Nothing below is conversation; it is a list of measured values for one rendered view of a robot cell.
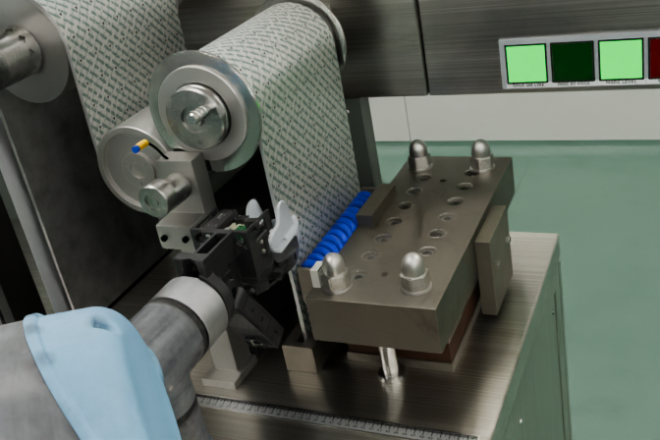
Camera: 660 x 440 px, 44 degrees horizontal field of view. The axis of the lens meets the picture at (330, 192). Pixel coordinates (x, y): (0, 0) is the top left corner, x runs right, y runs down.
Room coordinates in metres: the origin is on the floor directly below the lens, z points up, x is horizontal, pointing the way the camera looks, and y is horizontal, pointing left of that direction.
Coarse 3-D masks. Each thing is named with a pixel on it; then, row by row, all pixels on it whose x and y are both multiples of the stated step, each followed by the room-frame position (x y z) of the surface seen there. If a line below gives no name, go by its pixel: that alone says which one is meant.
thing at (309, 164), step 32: (320, 96) 1.02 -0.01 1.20; (288, 128) 0.93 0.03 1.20; (320, 128) 1.00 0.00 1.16; (288, 160) 0.91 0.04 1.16; (320, 160) 0.99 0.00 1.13; (352, 160) 1.07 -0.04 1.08; (288, 192) 0.90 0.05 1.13; (320, 192) 0.97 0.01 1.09; (352, 192) 1.05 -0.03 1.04; (320, 224) 0.96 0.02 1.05
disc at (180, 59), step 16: (160, 64) 0.91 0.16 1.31; (176, 64) 0.90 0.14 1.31; (192, 64) 0.89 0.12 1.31; (208, 64) 0.88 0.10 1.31; (224, 64) 0.87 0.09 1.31; (160, 80) 0.91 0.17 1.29; (240, 80) 0.86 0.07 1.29; (240, 96) 0.87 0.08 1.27; (256, 112) 0.86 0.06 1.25; (160, 128) 0.92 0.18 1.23; (256, 128) 0.86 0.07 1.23; (176, 144) 0.91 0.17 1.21; (256, 144) 0.86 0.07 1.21; (208, 160) 0.90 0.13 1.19; (224, 160) 0.89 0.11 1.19; (240, 160) 0.88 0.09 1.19
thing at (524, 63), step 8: (512, 48) 1.05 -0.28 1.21; (520, 48) 1.04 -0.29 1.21; (528, 48) 1.04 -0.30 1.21; (536, 48) 1.03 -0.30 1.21; (512, 56) 1.05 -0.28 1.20; (520, 56) 1.04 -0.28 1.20; (528, 56) 1.04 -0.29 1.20; (536, 56) 1.03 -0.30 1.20; (544, 56) 1.03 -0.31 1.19; (512, 64) 1.05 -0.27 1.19; (520, 64) 1.04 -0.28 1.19; (528, 64) 1.04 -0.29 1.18; (536, 64) 1.03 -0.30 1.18; (544, 64) 1.03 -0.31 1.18; (512, 72) 1.05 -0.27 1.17; (520, 72) 1.04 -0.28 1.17; (528, 72) 1.04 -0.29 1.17; (536, 72) 1.03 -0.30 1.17; (544, 72) 1.03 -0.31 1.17; (512, 80) 1.05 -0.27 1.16; (520, 80) 1.04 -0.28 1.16; (528, 80) 1.04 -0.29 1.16; (536, 80) 1.03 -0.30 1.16; (544, 80) 1.03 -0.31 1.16
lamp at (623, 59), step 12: (600, 48) 0.99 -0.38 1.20; (612, 48) 0.99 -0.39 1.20; (624, 48) 0.98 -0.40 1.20; (636, 48) 0.97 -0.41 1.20; (600, 60) 0.99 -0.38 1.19; (612, 60) 0.99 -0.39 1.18; (624, 60) 0.98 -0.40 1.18; (636, 60) 0.97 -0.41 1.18; (612, 72) 0.99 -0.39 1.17; (624, 72) 0.98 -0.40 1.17; (636, 72) 0.97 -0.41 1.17
